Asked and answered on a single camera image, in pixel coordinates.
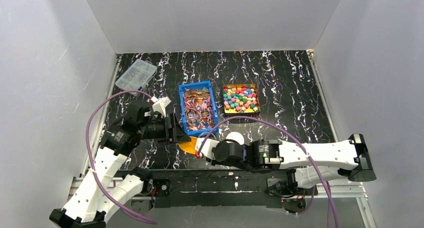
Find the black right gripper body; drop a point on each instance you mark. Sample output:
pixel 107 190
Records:
pixel 218 152

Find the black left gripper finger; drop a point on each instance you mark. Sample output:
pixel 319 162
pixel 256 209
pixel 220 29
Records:
pixel 174 119
pixel 178 135

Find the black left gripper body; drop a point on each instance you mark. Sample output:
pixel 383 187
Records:
pixel 171 129

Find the yellow plastic scoop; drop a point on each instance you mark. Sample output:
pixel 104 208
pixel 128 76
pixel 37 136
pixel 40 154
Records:
pixel 189 147

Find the blue plastic candy bin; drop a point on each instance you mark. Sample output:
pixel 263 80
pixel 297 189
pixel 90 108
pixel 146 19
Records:
pixel 198 107

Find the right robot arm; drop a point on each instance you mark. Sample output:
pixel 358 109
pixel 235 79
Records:
pixel 310 163

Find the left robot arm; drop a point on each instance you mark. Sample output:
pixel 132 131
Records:
pixel 91 206

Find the dark tin of star candies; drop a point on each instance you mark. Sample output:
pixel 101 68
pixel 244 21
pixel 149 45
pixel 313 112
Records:
pixel 241 99

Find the white round jar lid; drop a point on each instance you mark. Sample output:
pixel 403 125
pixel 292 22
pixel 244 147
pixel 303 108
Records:
pixel 236 136

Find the clear compartment organizer box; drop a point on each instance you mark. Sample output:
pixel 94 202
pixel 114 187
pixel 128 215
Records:
pixel 137 76

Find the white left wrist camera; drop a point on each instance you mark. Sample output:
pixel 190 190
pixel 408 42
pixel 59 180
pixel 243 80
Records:
pixel 159 105

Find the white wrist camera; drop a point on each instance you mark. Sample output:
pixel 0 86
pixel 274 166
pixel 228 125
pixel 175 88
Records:
pixel 203 148
pixel 159 105

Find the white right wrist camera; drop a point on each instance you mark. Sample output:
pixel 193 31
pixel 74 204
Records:
pixel 203 148

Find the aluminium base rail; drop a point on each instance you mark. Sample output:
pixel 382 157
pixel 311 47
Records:
pixel 231 188

